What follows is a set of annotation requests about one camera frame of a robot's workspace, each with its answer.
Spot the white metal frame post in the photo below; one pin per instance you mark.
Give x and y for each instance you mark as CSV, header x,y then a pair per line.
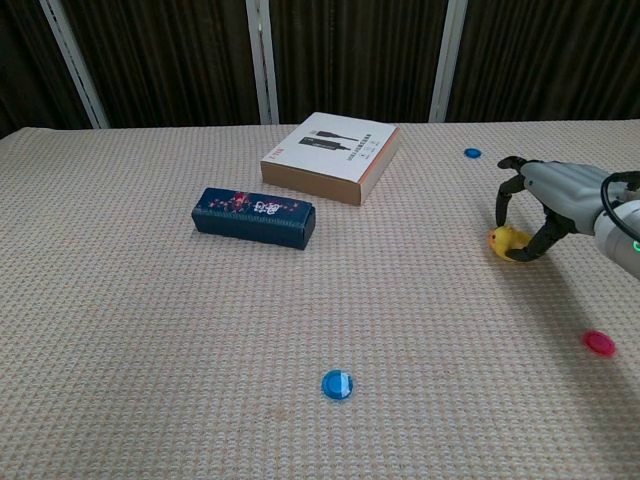
x,y
75,65
447,65
262,65

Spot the pink bottle cap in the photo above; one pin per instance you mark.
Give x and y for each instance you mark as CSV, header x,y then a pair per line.
x,y
599,343

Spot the beige woven tablecloth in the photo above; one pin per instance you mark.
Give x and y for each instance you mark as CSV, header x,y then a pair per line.
x,y
200,325

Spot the plain blue bottle cap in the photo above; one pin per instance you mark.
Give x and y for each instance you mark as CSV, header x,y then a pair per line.
x,y
472,153

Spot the black pleated curtain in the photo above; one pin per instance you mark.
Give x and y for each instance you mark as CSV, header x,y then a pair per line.
x,y
175,60

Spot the navy blue floral box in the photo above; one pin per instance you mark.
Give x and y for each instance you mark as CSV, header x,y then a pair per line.
x,y
250,217

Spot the large yellow disc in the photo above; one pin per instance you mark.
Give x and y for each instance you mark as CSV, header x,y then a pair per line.
x,y
522,241

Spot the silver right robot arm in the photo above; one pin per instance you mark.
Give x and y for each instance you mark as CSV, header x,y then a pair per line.
x,y
622,240

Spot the blue cap with white patch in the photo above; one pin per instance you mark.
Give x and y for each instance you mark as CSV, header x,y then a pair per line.
x,y
335,385

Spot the black and silver right hand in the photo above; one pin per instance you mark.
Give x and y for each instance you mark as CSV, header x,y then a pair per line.
x,y
565,195

